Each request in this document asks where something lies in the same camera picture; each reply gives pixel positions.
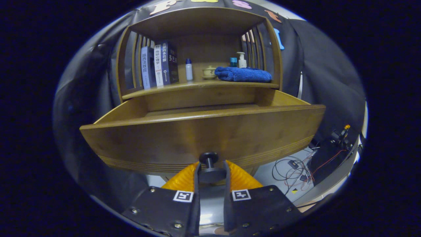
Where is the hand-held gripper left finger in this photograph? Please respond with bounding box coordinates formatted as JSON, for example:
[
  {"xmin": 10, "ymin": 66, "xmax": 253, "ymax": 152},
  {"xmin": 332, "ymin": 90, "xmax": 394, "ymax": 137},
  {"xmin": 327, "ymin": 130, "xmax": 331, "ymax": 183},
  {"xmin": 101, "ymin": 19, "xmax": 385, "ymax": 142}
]
[{"xmin": 122, "ymin": 161, "xmax": 201, "ymax": 237}]

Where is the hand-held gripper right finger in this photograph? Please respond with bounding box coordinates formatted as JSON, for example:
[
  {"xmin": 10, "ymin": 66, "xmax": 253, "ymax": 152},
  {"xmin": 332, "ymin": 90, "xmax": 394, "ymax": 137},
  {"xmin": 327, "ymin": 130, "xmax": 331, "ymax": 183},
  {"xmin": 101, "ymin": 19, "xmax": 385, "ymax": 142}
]
[{"xmin": 224, "ymin": 160, "xmax": 305, "ymax": 237}]

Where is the black drawer knob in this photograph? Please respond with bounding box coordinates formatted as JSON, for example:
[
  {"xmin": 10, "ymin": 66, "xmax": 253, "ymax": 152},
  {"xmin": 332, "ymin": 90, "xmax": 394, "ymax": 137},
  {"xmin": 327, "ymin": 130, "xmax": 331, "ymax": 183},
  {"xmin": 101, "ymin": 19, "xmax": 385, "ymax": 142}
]
[{"xmin": 198, "ymin": 152, "xmax": 227, "ymax": 184}]

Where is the wooden drawer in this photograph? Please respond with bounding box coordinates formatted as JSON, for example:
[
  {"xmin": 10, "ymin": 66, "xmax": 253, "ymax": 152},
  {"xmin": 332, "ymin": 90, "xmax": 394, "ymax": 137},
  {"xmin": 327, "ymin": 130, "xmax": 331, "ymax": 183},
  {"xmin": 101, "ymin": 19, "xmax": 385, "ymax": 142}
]
[{"xmin": 80, "ymin": 89, "xmax": 326, "ymax": 175}]

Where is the wooden countertop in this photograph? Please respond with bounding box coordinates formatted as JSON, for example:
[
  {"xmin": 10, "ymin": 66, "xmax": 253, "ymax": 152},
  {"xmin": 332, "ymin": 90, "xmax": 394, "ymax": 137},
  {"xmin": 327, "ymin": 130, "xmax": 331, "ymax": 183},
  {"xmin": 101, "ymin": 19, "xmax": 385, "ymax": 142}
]
[{"xmin": 122, "ymin": 79, "xmax": 280, "ymax": 100}]

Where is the wooden cabinet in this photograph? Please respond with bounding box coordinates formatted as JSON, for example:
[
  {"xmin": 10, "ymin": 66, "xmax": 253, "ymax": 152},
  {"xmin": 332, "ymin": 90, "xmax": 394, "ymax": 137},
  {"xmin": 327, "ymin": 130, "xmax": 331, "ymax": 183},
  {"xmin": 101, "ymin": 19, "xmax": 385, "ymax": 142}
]
[{"xmin": 115, "ymin": 7, "xmax": 283, "ymax": 180}]

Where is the black device with orange tip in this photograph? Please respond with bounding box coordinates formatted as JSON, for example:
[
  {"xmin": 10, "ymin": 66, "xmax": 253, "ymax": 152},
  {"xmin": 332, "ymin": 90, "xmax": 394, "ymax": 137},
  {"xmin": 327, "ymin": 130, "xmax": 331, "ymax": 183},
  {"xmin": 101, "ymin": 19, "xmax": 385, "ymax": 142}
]
[{"xmin": 309, "ymin": 124, "xmax": 359, "ymax": 185}]

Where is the blue folded towel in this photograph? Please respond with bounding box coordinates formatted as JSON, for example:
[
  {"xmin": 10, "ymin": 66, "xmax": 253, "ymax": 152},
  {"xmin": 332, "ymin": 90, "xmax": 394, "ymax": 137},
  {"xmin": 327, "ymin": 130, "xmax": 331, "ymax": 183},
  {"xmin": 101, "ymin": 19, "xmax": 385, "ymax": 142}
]
[{"xmin": 214, "ymin": 66, "xmax": 272, "ymax": 83}]

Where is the beige lidded teacup with saucer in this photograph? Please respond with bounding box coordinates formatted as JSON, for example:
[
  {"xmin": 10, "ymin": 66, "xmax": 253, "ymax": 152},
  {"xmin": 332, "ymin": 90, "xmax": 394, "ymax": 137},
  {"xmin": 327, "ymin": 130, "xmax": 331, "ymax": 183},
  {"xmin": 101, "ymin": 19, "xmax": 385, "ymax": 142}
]
[{"xmin": 202, "ymin": 66, "xmax": 217, "ymax": 80}]

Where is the white book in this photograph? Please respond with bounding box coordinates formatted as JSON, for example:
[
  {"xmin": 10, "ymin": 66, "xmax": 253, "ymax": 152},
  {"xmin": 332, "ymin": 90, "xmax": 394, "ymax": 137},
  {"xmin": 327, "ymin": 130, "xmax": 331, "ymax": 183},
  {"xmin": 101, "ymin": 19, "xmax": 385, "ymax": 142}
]
[{"xmin": 154, "ymin": 44, "xmax": 164, "ymax": 88}]

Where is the pale blue book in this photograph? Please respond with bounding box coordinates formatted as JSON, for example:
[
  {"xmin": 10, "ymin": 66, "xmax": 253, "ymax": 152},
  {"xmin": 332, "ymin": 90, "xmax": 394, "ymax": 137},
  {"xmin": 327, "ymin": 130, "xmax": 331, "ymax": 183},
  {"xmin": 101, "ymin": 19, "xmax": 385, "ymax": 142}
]
[{"xmin": 141, "ymin": 46, "xmax": 157, "ymax": 90}]

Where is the dark blue book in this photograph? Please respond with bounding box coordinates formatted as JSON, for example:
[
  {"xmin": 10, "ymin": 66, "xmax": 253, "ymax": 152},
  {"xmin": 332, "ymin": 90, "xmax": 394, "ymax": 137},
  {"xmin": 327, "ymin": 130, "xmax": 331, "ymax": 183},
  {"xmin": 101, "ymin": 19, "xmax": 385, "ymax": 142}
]
[{"xmin": 160, "ymin": 40, "xmax": 179, "ymax": 86}]

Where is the tangle of floor cables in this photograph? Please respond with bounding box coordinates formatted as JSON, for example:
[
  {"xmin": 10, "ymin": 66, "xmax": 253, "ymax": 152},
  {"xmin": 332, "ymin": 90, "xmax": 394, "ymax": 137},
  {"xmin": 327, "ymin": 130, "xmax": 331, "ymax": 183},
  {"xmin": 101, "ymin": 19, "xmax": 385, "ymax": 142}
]
[{"xmin": 271, "ymin": 148, "xmax": 347, "ymax": 195}]

